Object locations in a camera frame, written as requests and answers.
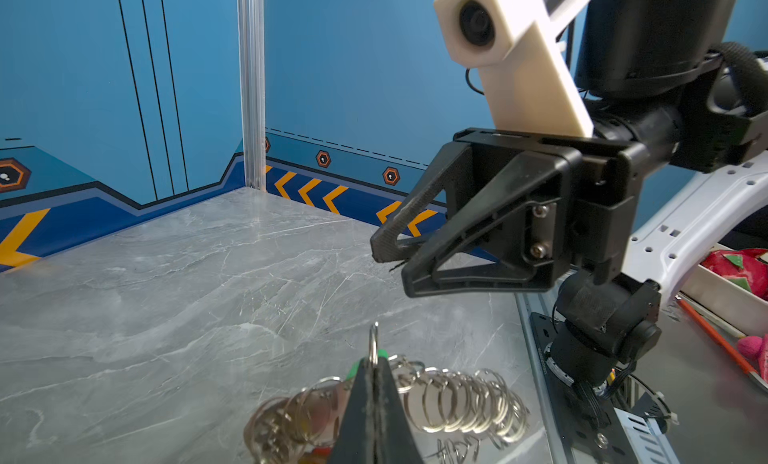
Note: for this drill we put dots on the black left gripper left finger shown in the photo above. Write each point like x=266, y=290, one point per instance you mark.
x=356, y=442

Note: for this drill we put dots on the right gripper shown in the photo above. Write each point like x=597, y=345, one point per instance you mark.
x=523, y=209

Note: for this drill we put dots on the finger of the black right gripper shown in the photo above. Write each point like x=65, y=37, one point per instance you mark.
x=452, y=171

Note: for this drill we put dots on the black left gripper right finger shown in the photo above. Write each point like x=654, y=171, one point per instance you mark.
x=393, y=440

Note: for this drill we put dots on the green plastic key tag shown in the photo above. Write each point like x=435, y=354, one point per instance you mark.
x=382, y=354

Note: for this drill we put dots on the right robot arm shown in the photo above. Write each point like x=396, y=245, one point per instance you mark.
x=588, y=98

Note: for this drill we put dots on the white tray with toys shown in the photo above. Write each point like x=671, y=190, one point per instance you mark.
x=728, y=296

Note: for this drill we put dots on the red pen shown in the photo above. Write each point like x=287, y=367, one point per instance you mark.
x=744, y=365

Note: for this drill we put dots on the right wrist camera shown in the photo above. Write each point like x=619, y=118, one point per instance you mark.
x=513, y=46

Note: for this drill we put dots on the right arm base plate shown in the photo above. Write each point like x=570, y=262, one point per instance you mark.
x=573, y=435

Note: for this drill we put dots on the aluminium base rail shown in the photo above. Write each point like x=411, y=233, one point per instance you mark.
x=646, y=437

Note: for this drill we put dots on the aluminium corner post right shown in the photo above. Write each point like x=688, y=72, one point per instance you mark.
x=251, y=29

